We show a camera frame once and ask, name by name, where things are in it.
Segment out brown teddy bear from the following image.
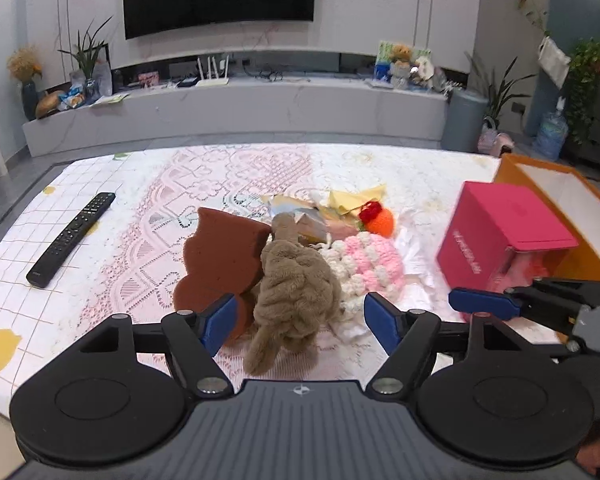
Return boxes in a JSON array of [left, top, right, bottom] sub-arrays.
[[390, 44, 414, 78]]

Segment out tall leafy potted plant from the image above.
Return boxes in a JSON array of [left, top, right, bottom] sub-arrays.
[[465, 52, 537, 131]]

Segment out blue water jug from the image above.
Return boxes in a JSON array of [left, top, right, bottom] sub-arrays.
[[534, 97, 570, 162]]

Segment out green potted plant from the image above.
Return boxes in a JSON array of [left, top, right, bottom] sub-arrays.
[[57, 15, 115, 102]]

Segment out black remote control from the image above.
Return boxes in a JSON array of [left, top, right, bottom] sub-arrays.
[[26, 191, 117, 289]]

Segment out white router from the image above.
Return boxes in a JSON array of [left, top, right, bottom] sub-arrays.
[[196, 56, 231, 87]]

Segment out orange crochet fruit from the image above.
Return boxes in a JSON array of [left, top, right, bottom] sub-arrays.
[[358, 200, 396, 237]]

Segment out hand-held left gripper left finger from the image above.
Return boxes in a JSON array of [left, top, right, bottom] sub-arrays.
[[70, 294, 238, 397]]

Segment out pink and white crochet piece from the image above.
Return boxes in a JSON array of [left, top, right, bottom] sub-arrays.
[[312, 232, 407, 323]]

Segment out brown plush toy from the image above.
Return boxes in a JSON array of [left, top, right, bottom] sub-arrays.
[[243, 212, 346, 376]]

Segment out brown felt piece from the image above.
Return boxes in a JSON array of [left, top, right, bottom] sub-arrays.
[[172, 206, 273, 343]]

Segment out yellow cloth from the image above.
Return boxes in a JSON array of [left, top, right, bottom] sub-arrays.
[[327, 184, 388, 217]]

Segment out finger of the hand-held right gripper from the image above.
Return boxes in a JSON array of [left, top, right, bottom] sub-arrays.
[[449, 276, 600, 337]]

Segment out white round fan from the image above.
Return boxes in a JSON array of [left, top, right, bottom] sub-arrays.
[[414, 56, 435, 86]]

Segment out green picture board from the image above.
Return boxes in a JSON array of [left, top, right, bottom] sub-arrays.
[[375, 41, 431, 85]]

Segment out white pink patterned tablecloth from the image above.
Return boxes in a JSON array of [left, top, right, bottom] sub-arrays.
[[0, 142, 600, 411]]

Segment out dried flowers in dark vase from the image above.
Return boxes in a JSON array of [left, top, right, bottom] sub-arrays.
[[6, 46, 44, 121]]

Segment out golden round ornament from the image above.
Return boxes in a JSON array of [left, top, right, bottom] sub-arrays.
[[35, 91, 67, 120]]

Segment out orange cardboard box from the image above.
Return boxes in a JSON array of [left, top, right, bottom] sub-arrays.
[[494, 154, 600, 283]]

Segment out yellow green papers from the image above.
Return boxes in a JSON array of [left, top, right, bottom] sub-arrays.
[[90, 92, 131, 109]]

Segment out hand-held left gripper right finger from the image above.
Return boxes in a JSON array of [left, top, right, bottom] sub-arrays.
[[364, 292, 531, 396]]

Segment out grey marble television cabinet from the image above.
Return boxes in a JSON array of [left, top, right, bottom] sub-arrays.
[[21, 76, 448, 158]]

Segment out bushy green plant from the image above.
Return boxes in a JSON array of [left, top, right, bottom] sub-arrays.
[[565, 37, 600, 146]]

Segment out grey trash bin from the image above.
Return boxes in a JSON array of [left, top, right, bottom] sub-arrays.
[[442, 87, 490, 153]]

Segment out blue snack bag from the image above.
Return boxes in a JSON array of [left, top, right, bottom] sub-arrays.
[[57, 85, 88, 111]]

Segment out pink box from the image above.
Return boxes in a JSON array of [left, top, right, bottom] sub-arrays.
[[436, 181, 580, 323]]

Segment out pale blue cloth piece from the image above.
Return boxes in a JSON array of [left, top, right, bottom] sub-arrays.
[[262, 192, 331, 222]]

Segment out white hanging bag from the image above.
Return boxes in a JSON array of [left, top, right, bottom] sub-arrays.
[[537, 35, 572, 90]]

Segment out pink woven basket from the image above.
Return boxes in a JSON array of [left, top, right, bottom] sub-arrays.
[[477, 116, 501, 155]]

